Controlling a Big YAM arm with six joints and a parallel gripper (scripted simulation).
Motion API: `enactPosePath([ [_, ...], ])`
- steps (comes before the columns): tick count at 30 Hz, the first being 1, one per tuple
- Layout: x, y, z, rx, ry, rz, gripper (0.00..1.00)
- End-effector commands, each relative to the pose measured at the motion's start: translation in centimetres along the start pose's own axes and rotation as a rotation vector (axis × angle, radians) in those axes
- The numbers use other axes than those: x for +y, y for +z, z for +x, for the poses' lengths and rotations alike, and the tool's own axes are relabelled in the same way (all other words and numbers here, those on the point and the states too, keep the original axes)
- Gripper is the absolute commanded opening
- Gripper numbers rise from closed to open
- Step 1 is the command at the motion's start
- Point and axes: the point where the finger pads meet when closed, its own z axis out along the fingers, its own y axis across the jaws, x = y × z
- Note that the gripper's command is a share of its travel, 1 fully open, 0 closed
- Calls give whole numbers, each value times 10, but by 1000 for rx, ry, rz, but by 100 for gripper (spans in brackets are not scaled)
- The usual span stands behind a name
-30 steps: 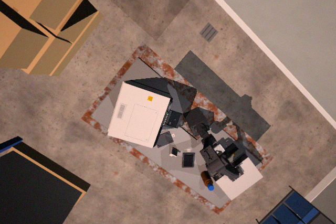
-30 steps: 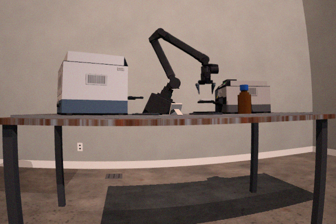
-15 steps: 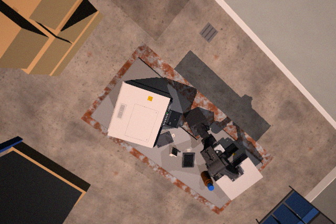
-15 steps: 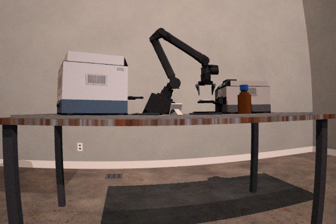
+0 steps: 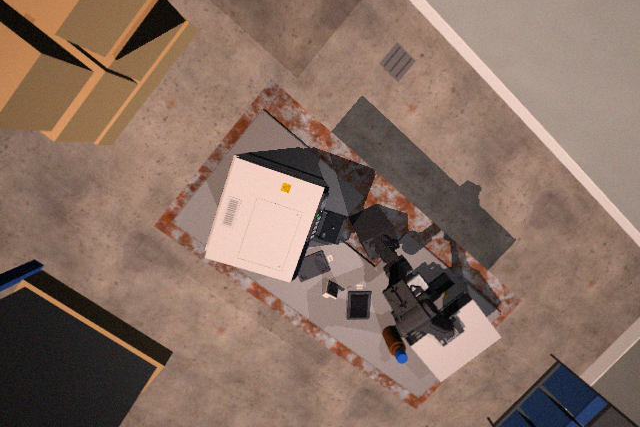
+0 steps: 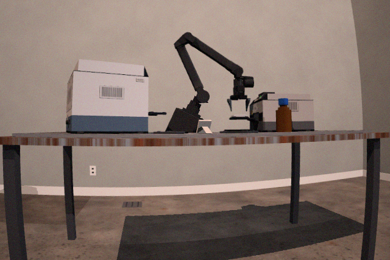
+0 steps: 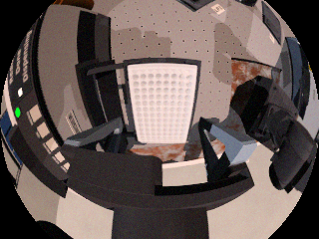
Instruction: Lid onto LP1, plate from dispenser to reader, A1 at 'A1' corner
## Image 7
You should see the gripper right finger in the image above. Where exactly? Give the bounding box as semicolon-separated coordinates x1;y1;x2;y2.
198;117;257;182

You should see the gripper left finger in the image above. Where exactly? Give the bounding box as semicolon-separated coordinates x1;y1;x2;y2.
63;117;123;153

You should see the white multi-well plate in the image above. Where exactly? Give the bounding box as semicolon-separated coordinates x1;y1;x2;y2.
128;63;197;143

